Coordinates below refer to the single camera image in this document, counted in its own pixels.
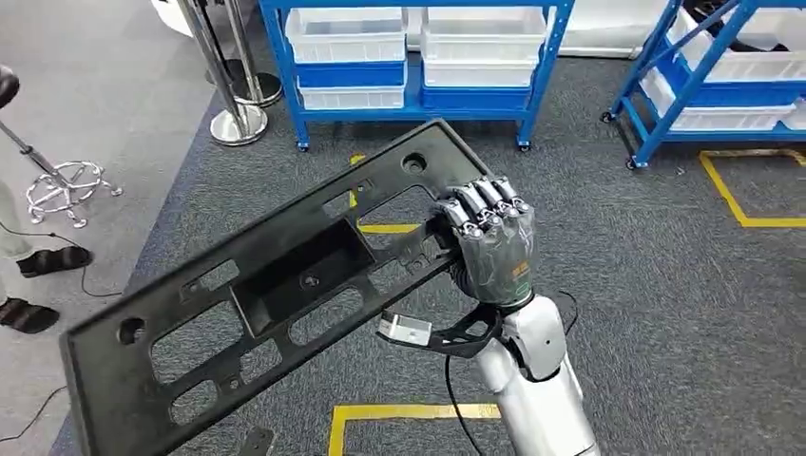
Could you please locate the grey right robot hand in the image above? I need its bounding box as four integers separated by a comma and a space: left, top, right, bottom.
431, 175, 537, 311

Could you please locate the black plastic licence plate frame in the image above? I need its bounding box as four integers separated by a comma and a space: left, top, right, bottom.
59, 118, 500, 456

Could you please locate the blue plastic bin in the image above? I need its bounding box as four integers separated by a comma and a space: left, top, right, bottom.
294, 60, 408, 90
419, 84, 534, 112

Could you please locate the blue metal shelf rack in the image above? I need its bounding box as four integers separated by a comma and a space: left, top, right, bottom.
257, 0, 576, 154

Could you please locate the yellow floor tape square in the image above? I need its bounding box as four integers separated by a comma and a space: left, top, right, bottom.
326, 403, 503, 456
698, 148, 806, 230

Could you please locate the clear white plastic bin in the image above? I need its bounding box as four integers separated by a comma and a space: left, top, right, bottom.
283, 7, 410, 65
297, 84, 407, 112
419, 5, 549, 63
665, 7, 806, 85
640, 67, 797, 133
422, 57, 538, 88

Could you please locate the blue wheeled shelf rack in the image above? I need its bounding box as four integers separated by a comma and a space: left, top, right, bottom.
600, 0, 806, 172

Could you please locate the chrome base stool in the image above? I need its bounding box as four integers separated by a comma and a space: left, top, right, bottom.
0, 65, 125, 230

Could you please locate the person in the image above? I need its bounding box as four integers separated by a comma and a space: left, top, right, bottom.
0, 180, 95, 335

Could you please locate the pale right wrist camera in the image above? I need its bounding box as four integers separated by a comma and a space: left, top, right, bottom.
375, 301, 505, 361

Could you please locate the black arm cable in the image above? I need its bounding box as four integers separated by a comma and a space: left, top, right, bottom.
443, 353, 485, 456

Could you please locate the chrome stanchion post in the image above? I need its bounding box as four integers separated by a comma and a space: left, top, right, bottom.
175, 0, 270, 148
217, 0, 284, 109

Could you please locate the black floor cable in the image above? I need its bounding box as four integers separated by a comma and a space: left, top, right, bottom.
0, 385, 68, 446
0, 219, 125, 299

